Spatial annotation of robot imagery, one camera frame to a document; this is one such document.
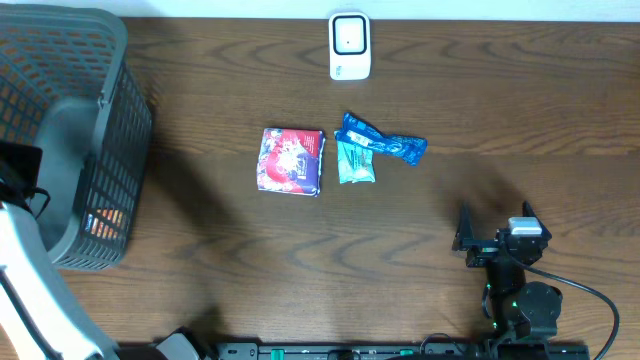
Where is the teal snack packet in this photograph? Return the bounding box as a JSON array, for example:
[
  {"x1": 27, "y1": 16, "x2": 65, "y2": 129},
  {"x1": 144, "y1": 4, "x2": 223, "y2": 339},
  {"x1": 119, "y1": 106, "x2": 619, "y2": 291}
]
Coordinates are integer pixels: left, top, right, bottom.
[{"x1": 337, "y1": 141, "x2": 376, "y2": 184}]

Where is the red purple snack packet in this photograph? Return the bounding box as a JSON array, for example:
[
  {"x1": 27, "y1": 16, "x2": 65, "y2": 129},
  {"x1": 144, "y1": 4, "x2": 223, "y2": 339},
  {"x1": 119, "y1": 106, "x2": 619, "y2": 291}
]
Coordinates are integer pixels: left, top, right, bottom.
[{"x1": 256, "y1": 128, "x2": 326, "y2": 197}]

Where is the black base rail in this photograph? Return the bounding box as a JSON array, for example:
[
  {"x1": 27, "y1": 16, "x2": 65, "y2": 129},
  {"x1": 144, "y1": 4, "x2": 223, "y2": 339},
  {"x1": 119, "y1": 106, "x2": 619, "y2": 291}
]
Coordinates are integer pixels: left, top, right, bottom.
[{"x1": 112, "y1": 328, "x2": 590, "y2": 360}]

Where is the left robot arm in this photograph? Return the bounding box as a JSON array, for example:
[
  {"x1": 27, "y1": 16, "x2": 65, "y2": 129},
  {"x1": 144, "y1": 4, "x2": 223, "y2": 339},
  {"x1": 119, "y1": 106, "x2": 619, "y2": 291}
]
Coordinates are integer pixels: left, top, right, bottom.
[{"x1": 1, "y1": 141, "x2": 117, "y2": 360}]

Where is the grey plastic mesh basket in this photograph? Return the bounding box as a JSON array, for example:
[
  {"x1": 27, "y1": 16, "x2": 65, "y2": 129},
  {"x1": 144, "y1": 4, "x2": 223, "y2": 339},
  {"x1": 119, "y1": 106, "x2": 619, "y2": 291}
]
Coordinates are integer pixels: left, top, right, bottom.
[{"x1": 1, "y1": 4, "x2": 153, "y2": 271}]

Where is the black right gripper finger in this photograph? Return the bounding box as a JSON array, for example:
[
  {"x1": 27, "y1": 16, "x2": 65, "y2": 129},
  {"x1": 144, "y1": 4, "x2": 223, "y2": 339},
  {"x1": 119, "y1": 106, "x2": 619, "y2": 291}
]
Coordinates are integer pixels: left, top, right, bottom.
[
  {"x1": 522, "y1": 201, "x2": 552, "y2": 241},
  {"x1": 452, "y1": 204, "x2": 474, "y2": 251}
]

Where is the small orange box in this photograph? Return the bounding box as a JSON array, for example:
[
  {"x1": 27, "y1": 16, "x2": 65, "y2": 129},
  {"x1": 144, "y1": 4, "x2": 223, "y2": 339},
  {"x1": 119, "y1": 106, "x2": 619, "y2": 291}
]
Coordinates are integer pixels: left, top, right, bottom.
[{"x1": 85, "y1": 209, "x2": 126, "y2": 240}]

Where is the blue cookie packet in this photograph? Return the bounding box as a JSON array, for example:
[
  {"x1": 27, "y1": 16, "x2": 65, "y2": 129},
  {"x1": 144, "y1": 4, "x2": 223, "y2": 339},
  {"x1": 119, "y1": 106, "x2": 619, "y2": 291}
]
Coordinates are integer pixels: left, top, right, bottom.
[{"x1": 335, "y1": 113, "x2": 428, "y2": 166}]

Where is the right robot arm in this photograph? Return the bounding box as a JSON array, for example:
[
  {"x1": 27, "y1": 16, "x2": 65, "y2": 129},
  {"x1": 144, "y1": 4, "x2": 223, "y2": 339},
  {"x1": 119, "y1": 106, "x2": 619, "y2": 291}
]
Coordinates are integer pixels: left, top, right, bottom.
[{"x1": 452, "y1": 202, "x2": 563, "y2": 359}]

